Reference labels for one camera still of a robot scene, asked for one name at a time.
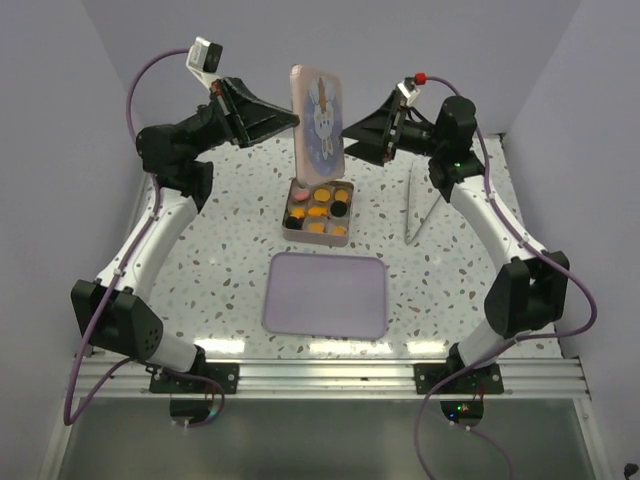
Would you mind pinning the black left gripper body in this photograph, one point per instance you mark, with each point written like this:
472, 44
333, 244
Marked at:
220, 95

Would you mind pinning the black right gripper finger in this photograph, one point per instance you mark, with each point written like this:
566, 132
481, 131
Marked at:
375, 124
373, 152

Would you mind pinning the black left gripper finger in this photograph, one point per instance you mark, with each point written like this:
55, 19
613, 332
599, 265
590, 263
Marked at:
256, 116
249, 136

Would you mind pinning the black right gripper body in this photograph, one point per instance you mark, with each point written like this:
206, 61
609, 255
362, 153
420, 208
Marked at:
401, 109

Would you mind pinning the orange flower cookie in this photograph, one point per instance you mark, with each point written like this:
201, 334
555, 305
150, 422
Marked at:
316, 228
341, 195
339, 231

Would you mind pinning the silver tin lid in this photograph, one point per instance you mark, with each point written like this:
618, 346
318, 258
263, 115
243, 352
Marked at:
317, 100

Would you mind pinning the black sandwich cookie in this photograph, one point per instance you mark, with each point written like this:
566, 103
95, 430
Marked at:
293, 223
339, 209

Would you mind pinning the round orange cookie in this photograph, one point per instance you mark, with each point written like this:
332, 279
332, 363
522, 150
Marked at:
322, 195

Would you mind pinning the pink round cookie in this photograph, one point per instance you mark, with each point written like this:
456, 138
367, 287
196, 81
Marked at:
301, 195

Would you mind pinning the orange fish cookie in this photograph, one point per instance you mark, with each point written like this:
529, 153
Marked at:
317, 211
298, 213

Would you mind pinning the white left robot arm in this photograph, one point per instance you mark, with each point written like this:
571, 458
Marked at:
112, 311

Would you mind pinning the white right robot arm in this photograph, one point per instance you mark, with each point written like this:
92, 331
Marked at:
530, 287

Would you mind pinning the pink cookie tin box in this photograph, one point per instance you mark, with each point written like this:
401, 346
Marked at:
325, 239

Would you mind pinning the lilac plastic tray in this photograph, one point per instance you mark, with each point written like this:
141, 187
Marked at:
338, 296

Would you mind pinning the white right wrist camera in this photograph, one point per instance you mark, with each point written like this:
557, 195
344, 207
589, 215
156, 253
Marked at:
410, 88

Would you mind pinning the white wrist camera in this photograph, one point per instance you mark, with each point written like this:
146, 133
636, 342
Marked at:
203, 59
410, 88

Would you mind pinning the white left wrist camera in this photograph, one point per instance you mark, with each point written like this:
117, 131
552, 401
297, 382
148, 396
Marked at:
203, 59

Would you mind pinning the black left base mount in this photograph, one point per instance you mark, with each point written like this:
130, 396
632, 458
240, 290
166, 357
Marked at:
211, 377

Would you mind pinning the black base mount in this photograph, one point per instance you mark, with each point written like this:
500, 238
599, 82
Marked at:
487, 380
211, 377

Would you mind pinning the aluminium front rail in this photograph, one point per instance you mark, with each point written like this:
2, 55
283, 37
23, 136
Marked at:
396, 379

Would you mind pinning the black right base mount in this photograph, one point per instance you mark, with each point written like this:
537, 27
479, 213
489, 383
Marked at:
487, 380

